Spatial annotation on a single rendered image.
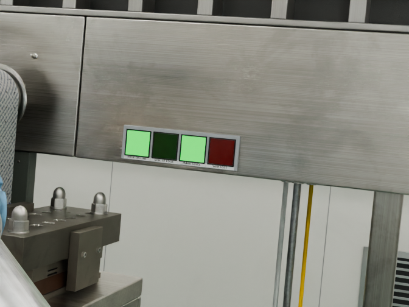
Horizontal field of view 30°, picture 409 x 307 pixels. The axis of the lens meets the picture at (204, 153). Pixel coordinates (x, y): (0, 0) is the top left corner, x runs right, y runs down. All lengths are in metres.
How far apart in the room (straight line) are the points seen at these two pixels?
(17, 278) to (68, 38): 1.03
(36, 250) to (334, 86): 0.63
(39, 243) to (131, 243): 2.83
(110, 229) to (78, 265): 0.19
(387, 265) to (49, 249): 0.70
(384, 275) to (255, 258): 2.33
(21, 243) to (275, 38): 0.62
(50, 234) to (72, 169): 2.91
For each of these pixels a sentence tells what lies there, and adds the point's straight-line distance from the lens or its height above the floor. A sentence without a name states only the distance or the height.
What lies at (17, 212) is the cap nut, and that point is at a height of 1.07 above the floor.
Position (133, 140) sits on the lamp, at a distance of 1.58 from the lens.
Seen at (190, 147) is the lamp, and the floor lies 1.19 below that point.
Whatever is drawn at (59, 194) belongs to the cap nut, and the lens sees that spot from 1.65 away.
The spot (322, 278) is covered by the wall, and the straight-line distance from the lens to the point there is 3.90.
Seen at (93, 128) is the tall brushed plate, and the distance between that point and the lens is 1.63.
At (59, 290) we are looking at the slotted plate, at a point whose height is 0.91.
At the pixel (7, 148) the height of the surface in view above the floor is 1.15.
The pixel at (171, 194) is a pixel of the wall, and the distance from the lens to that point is 4.04.
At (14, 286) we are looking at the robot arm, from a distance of 0.67.
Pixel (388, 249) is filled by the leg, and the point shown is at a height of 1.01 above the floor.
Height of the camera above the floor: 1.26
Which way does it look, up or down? 3 degrees down
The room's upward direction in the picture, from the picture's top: 5 degrees clockwise
